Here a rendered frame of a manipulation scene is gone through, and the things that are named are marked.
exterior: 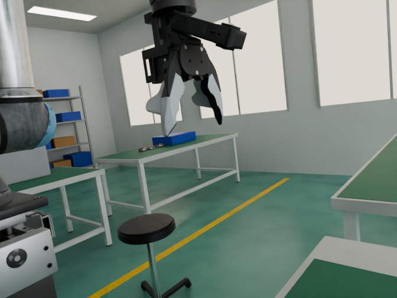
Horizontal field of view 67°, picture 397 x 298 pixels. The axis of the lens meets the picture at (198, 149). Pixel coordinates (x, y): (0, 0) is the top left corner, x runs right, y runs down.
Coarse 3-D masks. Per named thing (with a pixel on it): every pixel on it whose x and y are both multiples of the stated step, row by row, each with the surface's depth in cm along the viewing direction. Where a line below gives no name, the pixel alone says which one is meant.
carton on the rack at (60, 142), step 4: (68, 136) 649; (72, 136) 630; (52, 140) 608; (56, 140) 606; (60, 140) 612; (64, 140) 618; (68, 140) 624; (72, 140) 630; (52, 144) 612; (56, 144) 606; (60, 144) 612; (64, 144) 618; (68, 144) 624; (72, 144) 630
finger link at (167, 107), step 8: (176, 80) 44; (160, 88) 46; (176, 88) 44; (184, 88) 45; (160, 96) 45; (176, 96) 44; (152, 104) 46; (160, 104) 44; (168, 104) 43; (176, 104) 44; (152, 112) 45; (160, 112) 43; (168, 112) 43; (176, 112) 44; (168, 120) 43; (168, 128) 43
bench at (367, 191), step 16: (384, 160) 175; (368, 176) 148; (384, 176) 144; (336, 192) 131; (352, 192) 128; (368, 192) 126; (384, 192) 123; (336, 208) 124; (352, 208) 120; (368, 208) 116; (384, 208) 113; (352, 224) 125; (352, 240) 126
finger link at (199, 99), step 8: (200, 80) 51; (208, 80) 50; (200, 88) 53; (208, 88) 50; (216, 88) 52; (192, 96) 55; (200, 96) 54; (208, 96) 52; (216, 96) 52; (200, 104) 55; (208, 104) 54; (216, 104) 52; (216, 112) 53
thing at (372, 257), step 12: (324, 240) 90; (336, 240) 89; (348, 240) 88; (312, 252) 84; (324, 252) 83; (336, 252) 82; (348, 252) 82; (360, 252) 81; (372, 252) 80; (384, 252) 79; (396, 252) 79; (348, 264) 76; (360, 264) 75; (372, 264) 75; (384, 264) 74; (396, 264) 74; (300, 276) 74; (396, 276) 69; (288, 288) 70
